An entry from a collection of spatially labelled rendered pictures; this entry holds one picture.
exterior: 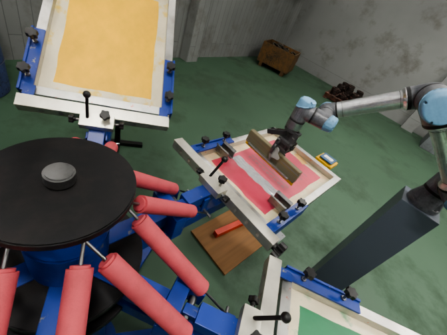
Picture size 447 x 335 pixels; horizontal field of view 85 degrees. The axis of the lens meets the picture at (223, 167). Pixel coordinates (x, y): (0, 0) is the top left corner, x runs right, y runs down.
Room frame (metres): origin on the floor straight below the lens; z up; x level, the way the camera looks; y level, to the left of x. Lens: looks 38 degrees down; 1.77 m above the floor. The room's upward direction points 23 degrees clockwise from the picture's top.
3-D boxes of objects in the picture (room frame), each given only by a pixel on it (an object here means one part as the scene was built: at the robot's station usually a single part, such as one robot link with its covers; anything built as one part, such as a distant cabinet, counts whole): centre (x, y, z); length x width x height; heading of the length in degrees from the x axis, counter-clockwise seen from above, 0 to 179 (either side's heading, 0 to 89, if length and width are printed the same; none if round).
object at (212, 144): (1.15, 0.10, 0.98); 0.30 x 0.05 x 0.07; 147
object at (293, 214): (0.85, -0.36, 0.98); 0.30 x 0.05 x 0.07; 147
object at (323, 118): (1.11, -0.33, 1.39); 0.11 x 0.11 x 0.08; 79
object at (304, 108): (1.11, -0.23, 1.39); 0.09 x 0.08 x 0.11; 79
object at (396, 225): (1.10, -0.97, 0.60); 0.18 x 0.18 x 1.20; 63
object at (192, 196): (0.73, 0.04, 1.02); 0.17 x 0.06 x 0.05; 147
